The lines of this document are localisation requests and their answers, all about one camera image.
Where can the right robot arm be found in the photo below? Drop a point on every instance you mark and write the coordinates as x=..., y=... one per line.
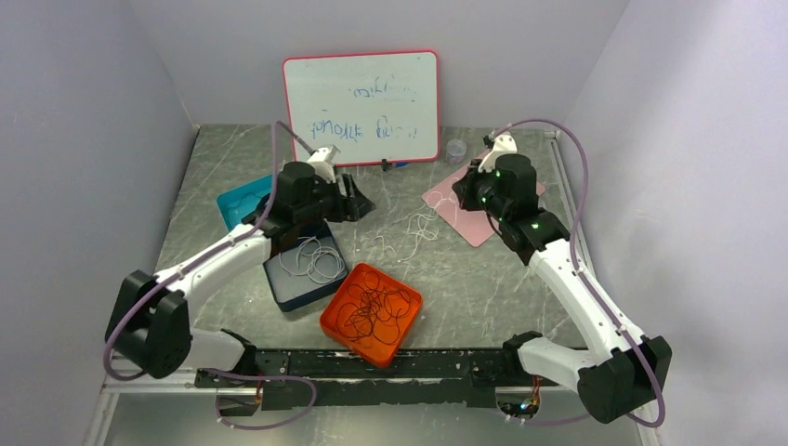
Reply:
x=621, y=369

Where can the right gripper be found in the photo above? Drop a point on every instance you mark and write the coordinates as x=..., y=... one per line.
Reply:
x=466, y=185

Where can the red-framed whiteboard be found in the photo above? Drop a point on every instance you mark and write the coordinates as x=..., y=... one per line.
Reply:
x=374, y=107

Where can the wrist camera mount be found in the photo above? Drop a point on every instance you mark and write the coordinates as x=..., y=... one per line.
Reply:
x=322, y=161
x=496, y=146

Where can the orange square tray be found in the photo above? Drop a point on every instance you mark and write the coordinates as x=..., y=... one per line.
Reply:
x=371, y=314

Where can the dark blue square tray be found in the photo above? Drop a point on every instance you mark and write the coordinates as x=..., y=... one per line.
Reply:
x=310, y=269

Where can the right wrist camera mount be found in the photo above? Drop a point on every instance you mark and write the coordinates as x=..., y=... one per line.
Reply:
x=496, y=146

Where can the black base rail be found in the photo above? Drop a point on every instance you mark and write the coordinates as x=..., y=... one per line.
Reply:
x=475, y=377

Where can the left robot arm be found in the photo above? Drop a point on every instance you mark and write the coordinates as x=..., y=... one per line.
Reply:
x=150, y=323

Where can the teal square tray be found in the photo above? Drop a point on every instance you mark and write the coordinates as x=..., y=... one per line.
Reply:
x=233, y=205

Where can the clear jar of paperclips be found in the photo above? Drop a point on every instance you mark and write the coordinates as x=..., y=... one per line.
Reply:
x=455, y=151

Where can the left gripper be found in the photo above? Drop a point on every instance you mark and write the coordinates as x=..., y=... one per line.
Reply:
x=352, y=207

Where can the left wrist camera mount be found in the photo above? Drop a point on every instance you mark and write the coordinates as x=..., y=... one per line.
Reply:
x=322, y=161

